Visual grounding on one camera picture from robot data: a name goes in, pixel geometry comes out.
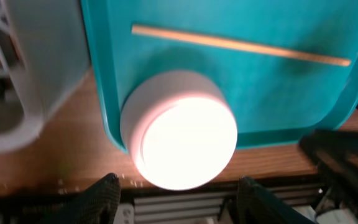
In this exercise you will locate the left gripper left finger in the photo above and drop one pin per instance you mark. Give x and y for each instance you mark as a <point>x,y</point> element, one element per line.
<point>97,204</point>

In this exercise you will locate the pink bowl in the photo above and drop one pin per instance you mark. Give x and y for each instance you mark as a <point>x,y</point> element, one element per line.
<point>178,129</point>

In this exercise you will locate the grey dishwasher rack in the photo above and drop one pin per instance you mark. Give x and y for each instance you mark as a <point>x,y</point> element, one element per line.
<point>43,59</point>

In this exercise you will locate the teal plastic tray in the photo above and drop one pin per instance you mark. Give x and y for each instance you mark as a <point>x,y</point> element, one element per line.
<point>275,100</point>

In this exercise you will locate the wooden chopstick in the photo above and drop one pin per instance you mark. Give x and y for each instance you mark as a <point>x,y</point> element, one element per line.
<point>232,44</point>

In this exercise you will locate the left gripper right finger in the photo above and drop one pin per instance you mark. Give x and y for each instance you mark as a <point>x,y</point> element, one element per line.
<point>257,205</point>

